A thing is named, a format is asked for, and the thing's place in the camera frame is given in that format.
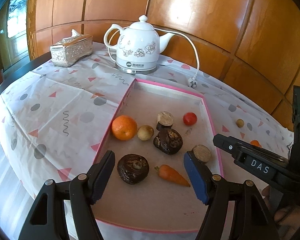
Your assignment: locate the orange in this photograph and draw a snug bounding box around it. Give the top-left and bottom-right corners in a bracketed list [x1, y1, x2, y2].
[250, 140, 262, 147]
[111, 115, 138, 141]

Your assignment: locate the cut brown cylinder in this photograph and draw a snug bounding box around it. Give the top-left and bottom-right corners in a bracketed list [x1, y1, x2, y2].
[156, 111, 174, 131]
[192, 144, 211, 163]

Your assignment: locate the orange carrot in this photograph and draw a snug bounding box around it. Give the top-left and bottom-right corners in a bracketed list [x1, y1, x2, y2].
[155, 164, 191, 187]

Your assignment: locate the small tan round fruit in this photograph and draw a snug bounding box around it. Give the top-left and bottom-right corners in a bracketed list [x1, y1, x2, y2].
[137, 125, 154, 141]

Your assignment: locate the dark brown wrinkled fruit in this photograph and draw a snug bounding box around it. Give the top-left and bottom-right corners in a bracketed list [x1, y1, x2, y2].
[153, 128, 183, 155]

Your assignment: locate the red tomato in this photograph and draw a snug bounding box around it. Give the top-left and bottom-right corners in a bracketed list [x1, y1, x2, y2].
[183, 112, 197, 126]

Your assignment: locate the person right hand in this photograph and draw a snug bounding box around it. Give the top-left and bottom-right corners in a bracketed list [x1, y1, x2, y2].
[262, 185, 300, 230]

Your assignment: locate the pink edged white tray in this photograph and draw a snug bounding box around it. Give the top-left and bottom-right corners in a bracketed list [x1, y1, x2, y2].
[92, 79, 223, 233]

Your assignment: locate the patterned white tablecloth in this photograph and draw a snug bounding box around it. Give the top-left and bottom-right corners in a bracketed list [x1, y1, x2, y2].
[0, 43, 293, 239]

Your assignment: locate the silver embossed tissue box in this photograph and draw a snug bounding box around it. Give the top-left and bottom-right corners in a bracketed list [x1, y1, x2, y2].
[50, 29, 93, 67]

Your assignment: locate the wooden panel cabinet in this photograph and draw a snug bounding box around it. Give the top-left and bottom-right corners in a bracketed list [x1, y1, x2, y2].
[27, 0, 300, 129]

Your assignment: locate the wooden glass door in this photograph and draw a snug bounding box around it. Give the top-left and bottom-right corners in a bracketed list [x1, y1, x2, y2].
[0, 0, 29, 72]

